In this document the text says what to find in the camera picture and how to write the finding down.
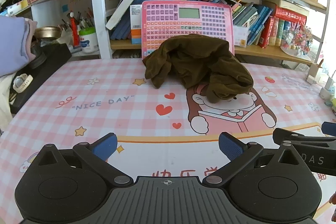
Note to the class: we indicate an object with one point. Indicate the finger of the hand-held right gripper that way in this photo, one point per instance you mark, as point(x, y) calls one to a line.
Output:
point(329, 127)
point(302, 137)

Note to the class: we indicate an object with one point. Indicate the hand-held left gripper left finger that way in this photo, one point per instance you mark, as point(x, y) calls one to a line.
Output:
point(105, 146)

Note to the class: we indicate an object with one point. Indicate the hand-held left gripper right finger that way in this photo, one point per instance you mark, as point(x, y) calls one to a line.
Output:
point(231, 146)

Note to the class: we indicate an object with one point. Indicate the brown pants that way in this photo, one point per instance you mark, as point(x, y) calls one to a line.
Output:
point(210, 61)

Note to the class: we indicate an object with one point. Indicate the pink checked cartoon tablecloth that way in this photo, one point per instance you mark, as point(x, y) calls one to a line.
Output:
point(105, 98)

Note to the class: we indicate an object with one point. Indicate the colourful candy bouquet ornament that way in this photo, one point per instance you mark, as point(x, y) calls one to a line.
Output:
point(296, 37)

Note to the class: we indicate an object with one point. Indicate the black box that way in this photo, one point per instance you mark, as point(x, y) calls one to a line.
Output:
point(52, 61)

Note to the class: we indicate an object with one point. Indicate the white jar pen holder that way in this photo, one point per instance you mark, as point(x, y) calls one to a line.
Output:
point(88, 43)

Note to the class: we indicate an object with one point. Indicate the white smartwatch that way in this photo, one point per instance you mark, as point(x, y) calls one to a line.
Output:
point(18, 82)

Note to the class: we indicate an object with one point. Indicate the thick red upright book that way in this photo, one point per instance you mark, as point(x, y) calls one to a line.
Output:
point(266, 32)

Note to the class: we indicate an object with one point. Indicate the small white box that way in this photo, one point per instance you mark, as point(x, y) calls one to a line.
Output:
point(240, 36)

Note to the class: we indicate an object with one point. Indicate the white and orange box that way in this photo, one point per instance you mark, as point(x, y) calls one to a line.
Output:
point(136, 35)

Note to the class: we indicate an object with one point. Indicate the row of blue books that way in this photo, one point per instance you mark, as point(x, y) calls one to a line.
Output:
point(120, 29)

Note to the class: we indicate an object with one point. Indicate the red bottle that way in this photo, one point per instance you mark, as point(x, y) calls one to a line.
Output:
point(75, 32)

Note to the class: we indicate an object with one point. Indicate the flat red dictionary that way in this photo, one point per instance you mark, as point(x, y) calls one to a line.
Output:
point(288, 15)

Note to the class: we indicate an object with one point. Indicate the bunch of brushes and pens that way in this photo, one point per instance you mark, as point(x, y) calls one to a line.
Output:
point(84, 20)

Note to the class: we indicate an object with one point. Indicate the gold bowl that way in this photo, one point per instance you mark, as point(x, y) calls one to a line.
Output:
point(47, 32)

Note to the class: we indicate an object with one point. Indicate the white and wood bookshelf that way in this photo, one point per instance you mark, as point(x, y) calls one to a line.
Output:
point(98, 16)

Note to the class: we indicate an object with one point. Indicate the cream flat box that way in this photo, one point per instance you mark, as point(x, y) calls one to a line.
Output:
point(283, 2)

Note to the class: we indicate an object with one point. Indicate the pink toy learning tablet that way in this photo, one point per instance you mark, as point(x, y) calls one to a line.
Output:
point(162, 24)

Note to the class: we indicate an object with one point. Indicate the lavender cloth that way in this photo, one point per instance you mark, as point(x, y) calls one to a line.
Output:
point(13, 45)

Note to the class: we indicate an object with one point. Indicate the thick white book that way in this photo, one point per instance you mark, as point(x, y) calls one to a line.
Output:
point(126, 6)

